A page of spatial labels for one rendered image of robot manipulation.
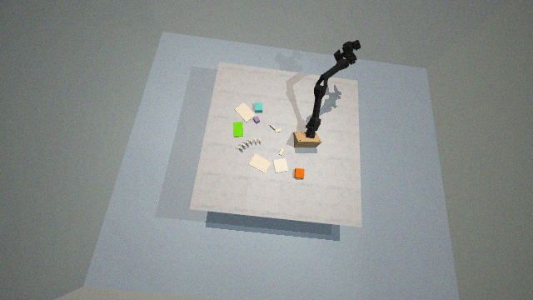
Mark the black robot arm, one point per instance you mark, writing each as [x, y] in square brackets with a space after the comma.
[319, 90]

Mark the green flat bar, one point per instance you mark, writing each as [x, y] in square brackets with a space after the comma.
[238, 129]

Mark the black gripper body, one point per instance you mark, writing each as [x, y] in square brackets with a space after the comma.
[355, 45]

